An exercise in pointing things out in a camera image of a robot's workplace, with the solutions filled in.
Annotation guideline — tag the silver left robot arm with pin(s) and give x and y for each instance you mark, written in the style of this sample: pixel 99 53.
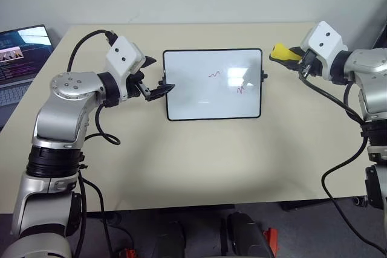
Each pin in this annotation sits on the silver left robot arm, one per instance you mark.
pixel 60 113

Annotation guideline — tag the dark object at wall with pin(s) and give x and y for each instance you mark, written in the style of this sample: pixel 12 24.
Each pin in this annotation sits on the dark object at wall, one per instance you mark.
pixel 381 36

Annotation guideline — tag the large dark rounded shape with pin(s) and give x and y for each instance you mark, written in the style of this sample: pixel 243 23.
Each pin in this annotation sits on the large dark rounded shape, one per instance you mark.
pixel 245 237

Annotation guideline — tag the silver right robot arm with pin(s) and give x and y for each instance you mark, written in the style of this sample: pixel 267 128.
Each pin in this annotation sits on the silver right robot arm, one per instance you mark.
pixel 369 64

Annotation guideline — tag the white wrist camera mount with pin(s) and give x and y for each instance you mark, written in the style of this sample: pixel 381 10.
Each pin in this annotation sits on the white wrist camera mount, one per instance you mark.
pixel 325 42
pixel 122 55

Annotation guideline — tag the black table foot bar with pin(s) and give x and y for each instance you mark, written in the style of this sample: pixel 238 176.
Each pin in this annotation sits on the black table foot bar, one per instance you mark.
pixel 317 205

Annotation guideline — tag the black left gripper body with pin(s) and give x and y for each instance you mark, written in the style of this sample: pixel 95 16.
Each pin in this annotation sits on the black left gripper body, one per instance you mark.
pixel 134 87

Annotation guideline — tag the orange plastic part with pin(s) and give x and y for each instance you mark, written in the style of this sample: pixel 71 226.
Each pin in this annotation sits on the orange plastic part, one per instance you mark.
pixel 271 240

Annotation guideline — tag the black-framed small whiteboard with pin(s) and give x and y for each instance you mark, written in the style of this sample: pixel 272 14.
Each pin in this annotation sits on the black-framed small whiteboard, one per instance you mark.
pixel 193 89

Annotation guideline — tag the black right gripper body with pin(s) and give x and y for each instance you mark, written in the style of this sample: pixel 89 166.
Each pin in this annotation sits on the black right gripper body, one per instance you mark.
pixel 310 64

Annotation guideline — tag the yellow whiteboard eraser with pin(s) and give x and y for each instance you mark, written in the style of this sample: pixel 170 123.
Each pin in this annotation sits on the yellow whiteboard eraser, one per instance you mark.
pixel 282 52

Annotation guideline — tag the open grey laptop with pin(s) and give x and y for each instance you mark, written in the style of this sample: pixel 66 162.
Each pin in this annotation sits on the open grey laptop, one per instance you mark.
pixel 21 58

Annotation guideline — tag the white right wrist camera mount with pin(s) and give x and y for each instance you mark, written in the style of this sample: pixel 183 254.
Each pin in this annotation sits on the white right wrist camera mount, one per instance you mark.
pixel 325 42

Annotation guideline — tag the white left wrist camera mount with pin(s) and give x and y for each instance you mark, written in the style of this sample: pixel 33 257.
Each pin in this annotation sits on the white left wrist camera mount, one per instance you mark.
pixel 122 55

